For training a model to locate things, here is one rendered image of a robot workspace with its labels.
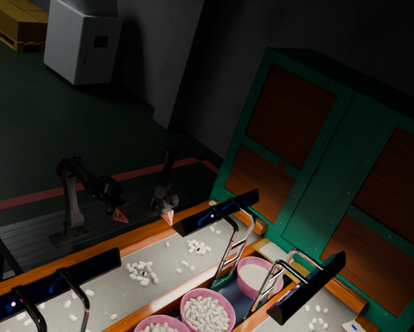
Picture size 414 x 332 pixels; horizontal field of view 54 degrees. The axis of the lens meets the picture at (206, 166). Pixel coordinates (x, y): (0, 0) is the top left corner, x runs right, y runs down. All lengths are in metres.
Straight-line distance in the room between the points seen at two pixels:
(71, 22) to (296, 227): 4.03
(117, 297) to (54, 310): 0.27
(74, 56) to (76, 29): 0.34
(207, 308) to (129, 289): 0.38
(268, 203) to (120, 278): 1.00
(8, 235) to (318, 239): 1.63
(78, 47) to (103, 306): 4.03
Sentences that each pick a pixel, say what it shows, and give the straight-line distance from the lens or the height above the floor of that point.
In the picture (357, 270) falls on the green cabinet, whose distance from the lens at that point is 2.40.
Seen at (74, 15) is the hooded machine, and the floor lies 0.90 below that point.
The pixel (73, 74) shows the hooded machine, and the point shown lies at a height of 0.21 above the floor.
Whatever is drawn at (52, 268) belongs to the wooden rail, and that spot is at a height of 0.76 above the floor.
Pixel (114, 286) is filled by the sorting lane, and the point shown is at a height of 0.74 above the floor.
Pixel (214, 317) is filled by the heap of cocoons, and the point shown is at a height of 0.74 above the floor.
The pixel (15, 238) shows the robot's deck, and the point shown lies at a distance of 2.28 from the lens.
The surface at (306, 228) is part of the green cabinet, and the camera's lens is 2.43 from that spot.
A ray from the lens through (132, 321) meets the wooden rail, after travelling 1.87.
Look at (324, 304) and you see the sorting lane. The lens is 2.42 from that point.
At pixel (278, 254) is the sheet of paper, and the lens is 2.49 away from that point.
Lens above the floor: 2.22
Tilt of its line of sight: 28 degrees down
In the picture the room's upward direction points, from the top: 20 degrees clockwise
